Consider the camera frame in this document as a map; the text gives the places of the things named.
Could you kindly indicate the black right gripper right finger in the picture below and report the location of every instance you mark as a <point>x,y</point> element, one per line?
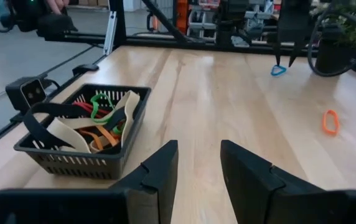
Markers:
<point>246,186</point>

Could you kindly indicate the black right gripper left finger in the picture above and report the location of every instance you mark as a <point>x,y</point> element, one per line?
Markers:
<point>162,174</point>

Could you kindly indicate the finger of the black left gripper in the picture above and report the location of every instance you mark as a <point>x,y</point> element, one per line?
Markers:
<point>294,51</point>
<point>278,53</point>

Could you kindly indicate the blue rubber band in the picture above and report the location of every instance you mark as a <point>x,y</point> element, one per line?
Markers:
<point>274,73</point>

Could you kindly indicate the large green rubber band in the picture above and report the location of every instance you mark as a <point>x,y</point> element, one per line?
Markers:
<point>119,130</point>

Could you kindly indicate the orange rubber band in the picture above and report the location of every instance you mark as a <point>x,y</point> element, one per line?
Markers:
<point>325,124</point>
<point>108,135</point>

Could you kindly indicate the black slotted plastic bin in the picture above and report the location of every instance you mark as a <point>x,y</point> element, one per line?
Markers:
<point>81,169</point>

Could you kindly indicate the small green rubber band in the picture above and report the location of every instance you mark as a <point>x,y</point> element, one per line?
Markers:
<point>95,107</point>

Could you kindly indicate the rubber bands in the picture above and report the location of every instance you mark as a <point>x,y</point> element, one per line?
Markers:
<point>69,133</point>

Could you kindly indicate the storage shelf with bins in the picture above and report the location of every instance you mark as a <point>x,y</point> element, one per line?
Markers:
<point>203,21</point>

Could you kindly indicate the black table clamp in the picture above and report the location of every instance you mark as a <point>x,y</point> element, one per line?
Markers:
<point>84,68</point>

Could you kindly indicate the person's hand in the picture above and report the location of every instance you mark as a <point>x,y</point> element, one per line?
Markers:
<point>56,4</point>

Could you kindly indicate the orange post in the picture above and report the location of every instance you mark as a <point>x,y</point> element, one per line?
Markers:
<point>182,14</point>

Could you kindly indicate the white metal bracket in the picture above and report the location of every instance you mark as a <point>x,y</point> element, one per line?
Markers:
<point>110,34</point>

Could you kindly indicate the black table-level camera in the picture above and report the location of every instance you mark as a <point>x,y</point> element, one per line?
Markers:
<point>25,93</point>

